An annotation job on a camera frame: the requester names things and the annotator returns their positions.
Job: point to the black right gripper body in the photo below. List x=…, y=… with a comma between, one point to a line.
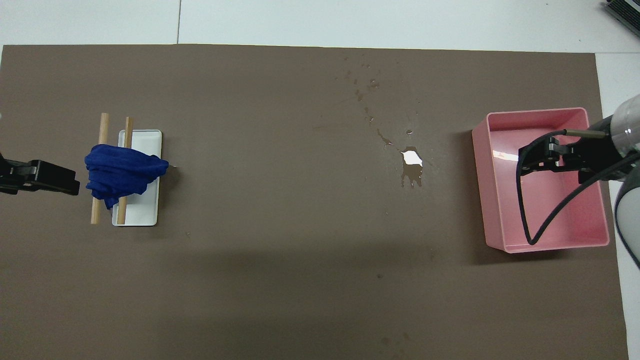
x=595, y=155

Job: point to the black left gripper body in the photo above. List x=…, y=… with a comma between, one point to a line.
x=12, y=175

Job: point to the blue towel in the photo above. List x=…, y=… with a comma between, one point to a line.
x=122, y=172

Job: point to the water puddle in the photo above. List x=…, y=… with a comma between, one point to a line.
x=412, y=167

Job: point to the pink plastic bin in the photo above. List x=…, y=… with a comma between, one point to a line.
x=545, y=210

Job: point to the long wooden dowel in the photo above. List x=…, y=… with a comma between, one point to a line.
x=104, y=130
x=129, y=132

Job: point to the white rectangular tray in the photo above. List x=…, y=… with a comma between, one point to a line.
x=147, y=200

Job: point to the grey striped device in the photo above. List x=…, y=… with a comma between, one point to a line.
x=625, y=10

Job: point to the brown table mat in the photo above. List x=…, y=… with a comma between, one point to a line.
x=300, y=250

